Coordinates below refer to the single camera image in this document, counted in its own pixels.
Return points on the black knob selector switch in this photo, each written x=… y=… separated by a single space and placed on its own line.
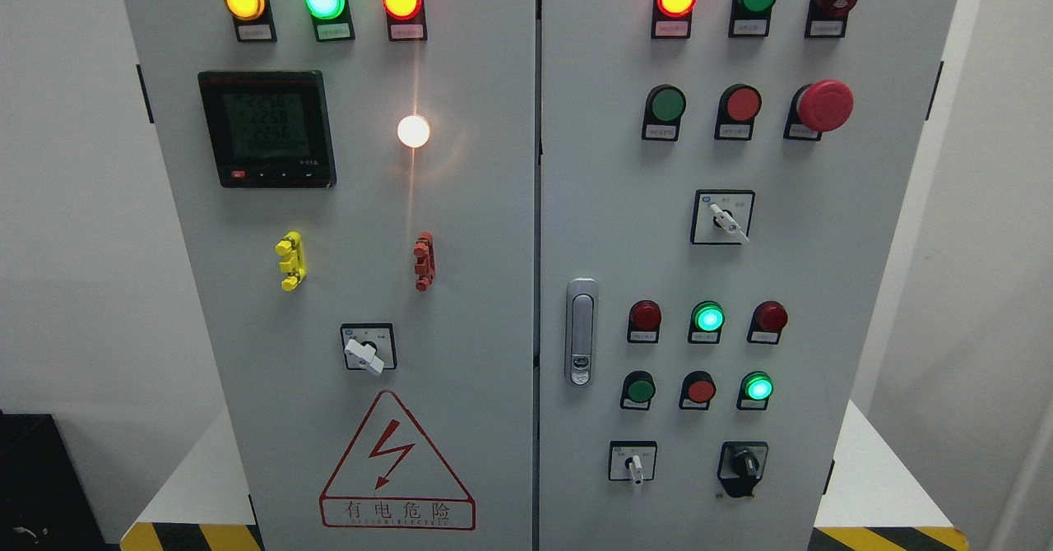
x=741 y=467

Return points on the red terminal connector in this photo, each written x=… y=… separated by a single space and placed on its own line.
x=424 y=253

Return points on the dark red indicator light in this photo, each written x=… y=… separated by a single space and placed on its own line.
x=644 y=323

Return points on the white lit indicator lamp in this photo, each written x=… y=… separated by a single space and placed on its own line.
x=414 y=131

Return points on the green push button lower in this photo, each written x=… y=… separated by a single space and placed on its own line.
x=638 y=391

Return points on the green push button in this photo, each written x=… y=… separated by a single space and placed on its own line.
x=663 y=112
x=638 y=391

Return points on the green lit indicator middle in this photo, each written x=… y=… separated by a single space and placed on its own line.
x=706 y=322

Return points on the green push button upper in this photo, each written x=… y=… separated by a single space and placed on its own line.
x=663 y=112

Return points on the grey cabinet left door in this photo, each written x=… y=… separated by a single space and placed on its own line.
x=463 y=345

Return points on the grey cabinet door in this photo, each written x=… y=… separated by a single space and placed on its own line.
x=619 y=209
x=463 y=345

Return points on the red push button lower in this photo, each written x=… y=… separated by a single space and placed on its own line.
x=697 y=391

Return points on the red push button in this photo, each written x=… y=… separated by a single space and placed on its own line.
x=736 y=113
x=697 y=391

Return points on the grey cabinet right door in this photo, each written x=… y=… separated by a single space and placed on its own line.
x=619 y=209

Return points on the yellow terminal connector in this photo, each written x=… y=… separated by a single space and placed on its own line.
x=290 y=250

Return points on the red indicator light right middle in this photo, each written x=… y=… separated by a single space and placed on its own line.
x=768 y=321

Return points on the red electric hazard warning sticker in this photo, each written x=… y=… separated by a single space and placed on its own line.
x=392 y=476

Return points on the red push button upper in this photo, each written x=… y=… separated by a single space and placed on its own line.
x=736 y=113

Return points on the green indicator light lower right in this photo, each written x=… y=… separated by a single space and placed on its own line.
x=756 y=388

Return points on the red lit indicator light left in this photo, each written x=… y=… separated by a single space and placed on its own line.
x=406 y=20

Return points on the red lit indicator light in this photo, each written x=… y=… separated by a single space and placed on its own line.
x=406 y=20
x=672 y=19

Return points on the black digital power meter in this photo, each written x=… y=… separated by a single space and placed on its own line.
x=269 y=129

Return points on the red lit indicator light right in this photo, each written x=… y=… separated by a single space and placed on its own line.
x=672 y=19

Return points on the green lit indicator light top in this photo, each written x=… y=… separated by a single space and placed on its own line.
x=331 y=20

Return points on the red emergency stop mushroom button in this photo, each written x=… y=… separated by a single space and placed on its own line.
x=822 y=106

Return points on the green unlit indicator top right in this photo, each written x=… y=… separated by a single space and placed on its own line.
x=750 y=18

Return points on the yellow indicator light top left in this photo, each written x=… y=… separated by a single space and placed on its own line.
x=253 y=20

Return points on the red black buzzer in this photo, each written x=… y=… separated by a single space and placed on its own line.
x=828 y=18

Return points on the white platform base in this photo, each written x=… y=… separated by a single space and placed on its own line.
x=872 y=502

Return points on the black box at left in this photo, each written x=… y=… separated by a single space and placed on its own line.
x=43 y=505

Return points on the silver cabinet door handle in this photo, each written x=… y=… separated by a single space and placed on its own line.
x=580 y=307

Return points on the white lever selector switch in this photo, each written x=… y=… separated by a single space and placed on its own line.
x=369 y=347

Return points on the white key selector switch upper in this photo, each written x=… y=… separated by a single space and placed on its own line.
x=722 y=217

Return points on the white selector switch bottom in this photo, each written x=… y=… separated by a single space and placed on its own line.
x=632 y=461

